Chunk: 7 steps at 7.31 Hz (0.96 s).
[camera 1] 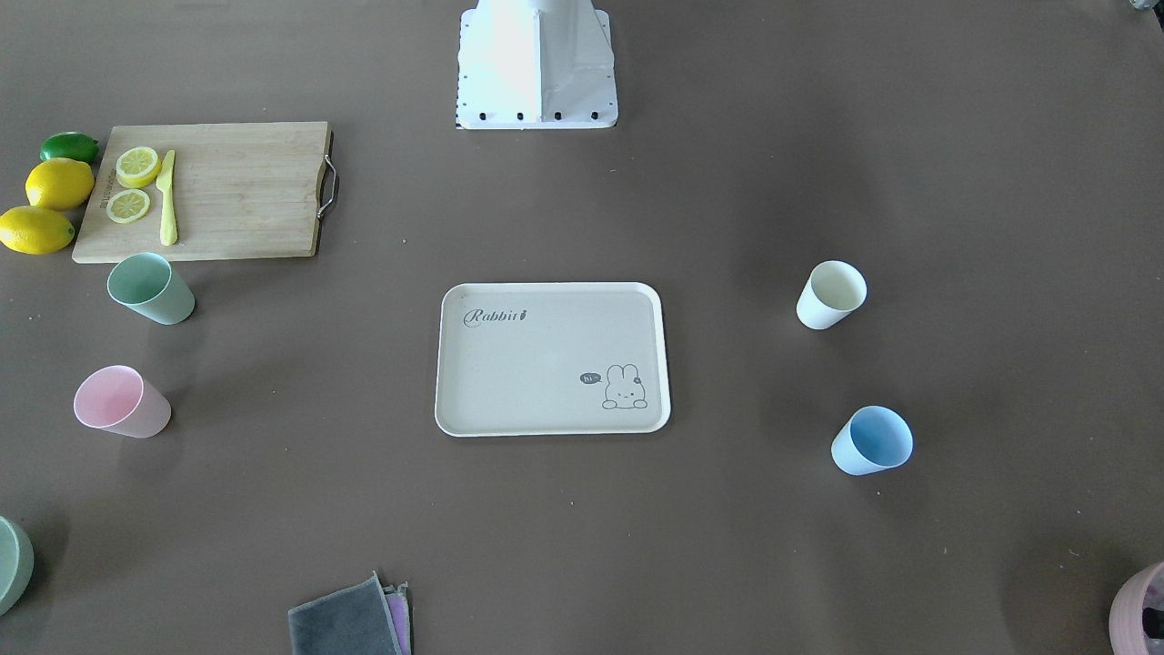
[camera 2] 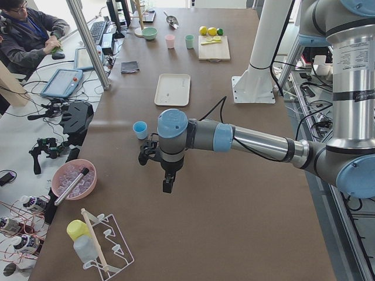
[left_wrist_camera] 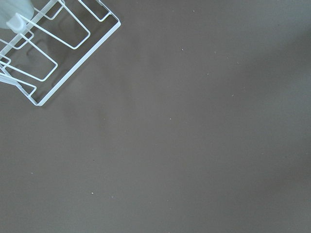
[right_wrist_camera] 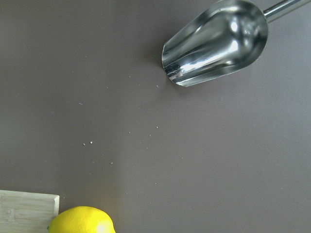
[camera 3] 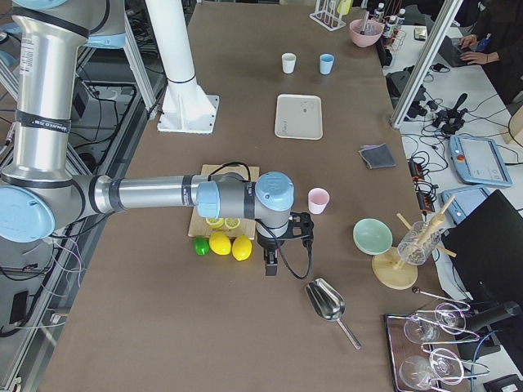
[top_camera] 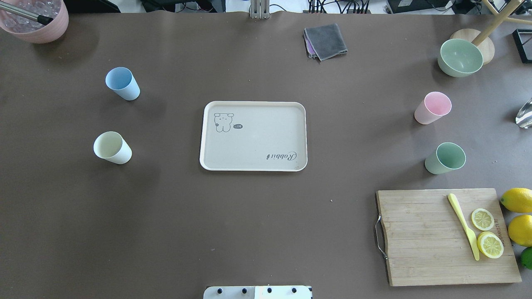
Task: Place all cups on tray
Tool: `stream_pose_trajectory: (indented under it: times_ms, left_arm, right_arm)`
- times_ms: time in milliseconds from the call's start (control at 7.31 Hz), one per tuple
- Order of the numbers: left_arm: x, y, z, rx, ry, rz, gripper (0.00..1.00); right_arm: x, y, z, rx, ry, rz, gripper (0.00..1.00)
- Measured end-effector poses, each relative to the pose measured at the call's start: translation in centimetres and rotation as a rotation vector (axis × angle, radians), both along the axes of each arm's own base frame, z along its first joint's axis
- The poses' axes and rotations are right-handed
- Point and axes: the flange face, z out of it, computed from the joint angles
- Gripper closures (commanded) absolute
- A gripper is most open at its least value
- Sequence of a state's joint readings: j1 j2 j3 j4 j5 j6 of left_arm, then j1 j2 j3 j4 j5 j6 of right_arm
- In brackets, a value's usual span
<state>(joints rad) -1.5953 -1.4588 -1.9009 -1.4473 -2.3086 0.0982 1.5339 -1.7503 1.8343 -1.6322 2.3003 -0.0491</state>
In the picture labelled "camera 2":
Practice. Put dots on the green lime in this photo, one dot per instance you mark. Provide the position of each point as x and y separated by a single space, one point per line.
219 31

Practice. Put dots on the pink bowl with ice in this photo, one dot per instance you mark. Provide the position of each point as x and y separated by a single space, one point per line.
68 172

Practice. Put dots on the small bottle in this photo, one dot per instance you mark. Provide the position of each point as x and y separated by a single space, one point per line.
34 204
25 244
10 226

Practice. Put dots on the yellow cup on rack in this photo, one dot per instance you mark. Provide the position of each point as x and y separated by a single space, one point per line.
77 228

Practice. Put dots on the blue cup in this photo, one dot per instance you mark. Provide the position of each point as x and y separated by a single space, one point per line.
140 129

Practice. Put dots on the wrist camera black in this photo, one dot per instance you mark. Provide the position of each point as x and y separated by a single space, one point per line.
149 150

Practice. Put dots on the white wire cup rack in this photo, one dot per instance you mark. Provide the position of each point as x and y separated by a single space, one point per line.
113 245

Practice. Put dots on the dark grey cloth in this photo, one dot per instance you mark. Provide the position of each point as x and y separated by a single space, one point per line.
129 67

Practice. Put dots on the yellow lemon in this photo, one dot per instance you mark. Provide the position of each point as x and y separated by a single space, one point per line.
212 31
203 30

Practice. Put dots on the blue teach pendant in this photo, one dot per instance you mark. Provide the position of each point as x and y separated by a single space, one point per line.
82 60
63 83

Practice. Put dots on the metal cylinder muddler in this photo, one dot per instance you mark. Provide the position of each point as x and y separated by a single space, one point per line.
73 184

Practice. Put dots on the wooden cup tree stand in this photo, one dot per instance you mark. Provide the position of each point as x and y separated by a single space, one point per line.
138 32

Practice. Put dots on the cream tray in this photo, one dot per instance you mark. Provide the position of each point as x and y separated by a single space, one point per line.
172 90

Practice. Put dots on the wooden cutting board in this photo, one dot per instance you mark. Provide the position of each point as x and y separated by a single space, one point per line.
214 52

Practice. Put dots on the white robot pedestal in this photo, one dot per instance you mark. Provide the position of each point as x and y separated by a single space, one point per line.
255 84

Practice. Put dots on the yellow plastic knife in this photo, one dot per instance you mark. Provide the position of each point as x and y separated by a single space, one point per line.
209 42

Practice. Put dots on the wooden stick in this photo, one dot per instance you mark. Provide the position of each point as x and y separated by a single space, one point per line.
97 246

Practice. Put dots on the green cup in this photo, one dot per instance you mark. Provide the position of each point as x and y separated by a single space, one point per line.
189 41

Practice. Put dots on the aluminium frame post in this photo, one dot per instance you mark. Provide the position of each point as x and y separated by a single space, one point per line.
77 14

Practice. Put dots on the clear cup on rack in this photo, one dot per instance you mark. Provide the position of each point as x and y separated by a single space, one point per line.
85 249

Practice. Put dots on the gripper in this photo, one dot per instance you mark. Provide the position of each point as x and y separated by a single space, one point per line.
171 167

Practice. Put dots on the seated person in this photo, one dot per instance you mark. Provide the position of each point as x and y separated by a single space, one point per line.
33 36

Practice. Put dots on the metal scoop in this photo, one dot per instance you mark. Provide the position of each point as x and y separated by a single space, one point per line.
171 20

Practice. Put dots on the pink cup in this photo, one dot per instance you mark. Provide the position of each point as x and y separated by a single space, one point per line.
170 41

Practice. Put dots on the mint green bowl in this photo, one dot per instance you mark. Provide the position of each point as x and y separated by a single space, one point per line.
149 33

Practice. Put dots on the black keyboard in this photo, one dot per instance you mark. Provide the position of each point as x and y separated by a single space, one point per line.
97 30

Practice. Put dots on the black device stand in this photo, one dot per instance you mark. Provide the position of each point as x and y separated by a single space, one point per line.
75 121

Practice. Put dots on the black monitor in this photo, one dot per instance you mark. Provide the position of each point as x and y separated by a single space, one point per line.
119 15

